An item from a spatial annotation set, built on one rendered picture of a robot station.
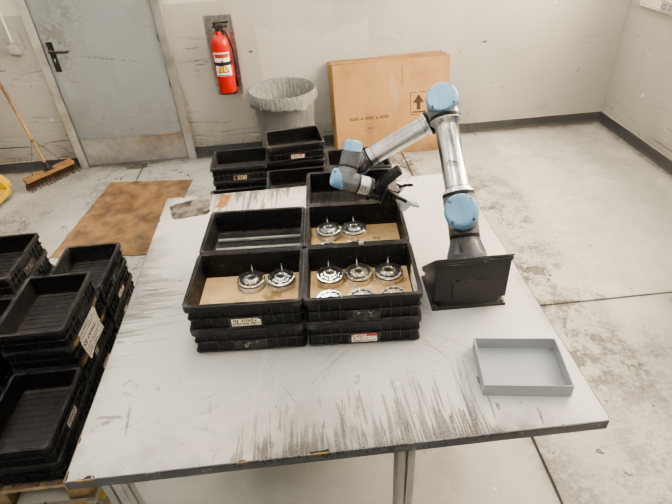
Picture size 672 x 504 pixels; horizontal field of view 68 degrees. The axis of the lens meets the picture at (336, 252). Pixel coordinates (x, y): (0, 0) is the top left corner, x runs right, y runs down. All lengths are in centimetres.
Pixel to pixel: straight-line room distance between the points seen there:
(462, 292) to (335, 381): 58
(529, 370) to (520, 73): 371
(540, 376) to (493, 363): 15
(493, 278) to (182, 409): 116
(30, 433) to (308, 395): 129
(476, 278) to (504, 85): 341
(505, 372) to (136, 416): 119
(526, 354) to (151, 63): 385
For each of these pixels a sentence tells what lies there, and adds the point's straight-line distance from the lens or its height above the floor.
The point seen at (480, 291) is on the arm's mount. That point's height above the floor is 78.
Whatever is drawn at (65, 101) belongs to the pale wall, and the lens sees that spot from 507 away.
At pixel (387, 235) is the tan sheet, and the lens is 208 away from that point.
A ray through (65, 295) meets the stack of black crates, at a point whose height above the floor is 49.
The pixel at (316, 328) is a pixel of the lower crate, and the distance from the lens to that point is 172.
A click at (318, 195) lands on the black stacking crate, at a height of 83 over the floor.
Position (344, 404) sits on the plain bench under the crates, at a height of 70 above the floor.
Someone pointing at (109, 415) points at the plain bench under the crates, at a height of 70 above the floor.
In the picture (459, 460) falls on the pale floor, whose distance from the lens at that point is 238.
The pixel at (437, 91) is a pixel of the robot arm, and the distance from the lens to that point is 191.
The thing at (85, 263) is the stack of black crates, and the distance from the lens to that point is 313.
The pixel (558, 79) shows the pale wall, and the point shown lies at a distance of 530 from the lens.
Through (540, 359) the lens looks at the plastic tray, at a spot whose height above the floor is 70.
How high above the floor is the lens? 202
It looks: 37 degrees down
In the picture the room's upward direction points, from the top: 4 degrees counter-clockwise
